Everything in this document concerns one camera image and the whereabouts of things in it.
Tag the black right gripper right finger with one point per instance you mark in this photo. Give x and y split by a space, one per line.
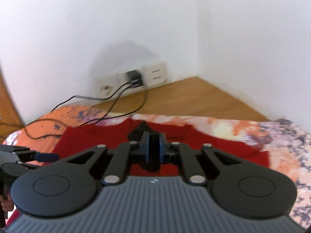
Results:
197 167

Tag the red knit sweater black trim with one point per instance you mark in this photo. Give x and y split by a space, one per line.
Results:
75 140

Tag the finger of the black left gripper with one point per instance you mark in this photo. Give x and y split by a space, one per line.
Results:
16 153
41 158

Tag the white wall socket panel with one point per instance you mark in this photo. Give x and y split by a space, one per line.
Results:
153 75

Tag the black power adapter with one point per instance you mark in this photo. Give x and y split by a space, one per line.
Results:
134 78

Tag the wooden bed frame ledge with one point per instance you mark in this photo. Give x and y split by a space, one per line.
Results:
188 97

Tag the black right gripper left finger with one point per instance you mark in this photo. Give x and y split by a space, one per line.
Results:
111 165

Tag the orange floral bed sheet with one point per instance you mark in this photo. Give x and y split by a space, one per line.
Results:
288 146

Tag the person's hand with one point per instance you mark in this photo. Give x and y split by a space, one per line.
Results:
7 203

